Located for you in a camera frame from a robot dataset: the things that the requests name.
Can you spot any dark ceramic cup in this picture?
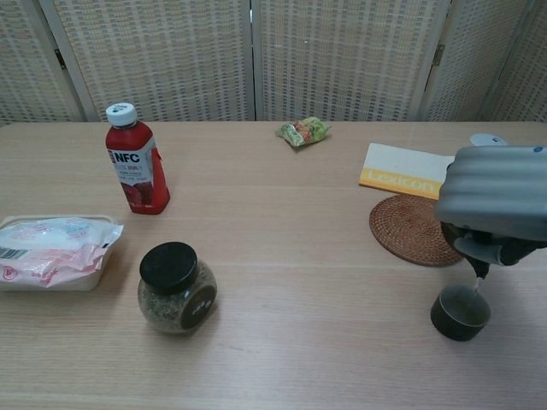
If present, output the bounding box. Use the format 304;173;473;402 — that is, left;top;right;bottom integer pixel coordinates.
429;282;491;343

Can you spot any woven folding screen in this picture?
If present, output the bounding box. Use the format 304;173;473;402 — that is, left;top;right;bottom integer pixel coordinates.
0;0;547;126

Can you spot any red NFC juice bottle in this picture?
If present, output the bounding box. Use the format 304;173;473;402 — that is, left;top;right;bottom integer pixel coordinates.
105;102;171;215

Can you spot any black teapot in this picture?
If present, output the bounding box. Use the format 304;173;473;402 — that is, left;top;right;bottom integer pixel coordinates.
439;221;546;281

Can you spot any beige plastic tray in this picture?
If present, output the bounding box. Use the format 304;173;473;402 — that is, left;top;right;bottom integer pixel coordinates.
0;214;120;293

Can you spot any green snack packet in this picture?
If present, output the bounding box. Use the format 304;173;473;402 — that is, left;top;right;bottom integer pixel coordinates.
275;115;333;151

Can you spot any round woven rattan coaster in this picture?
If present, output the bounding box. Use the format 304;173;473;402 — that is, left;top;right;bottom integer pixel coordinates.
368;194;465;267

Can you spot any white round cable grommet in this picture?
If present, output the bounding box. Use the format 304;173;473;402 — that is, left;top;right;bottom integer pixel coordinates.
468;132;509;149

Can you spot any yellow white Lexicon book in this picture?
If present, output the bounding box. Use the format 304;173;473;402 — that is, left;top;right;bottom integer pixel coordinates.
357;142;456;202

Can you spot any pink white snack bag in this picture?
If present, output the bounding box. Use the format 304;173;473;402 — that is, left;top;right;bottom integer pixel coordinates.
0;216;125;290

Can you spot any glass jar black lid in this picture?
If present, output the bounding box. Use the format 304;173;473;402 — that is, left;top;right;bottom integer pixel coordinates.
137;241;218;336

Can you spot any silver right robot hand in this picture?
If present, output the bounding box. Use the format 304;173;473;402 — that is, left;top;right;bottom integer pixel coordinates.
434;144;547;266

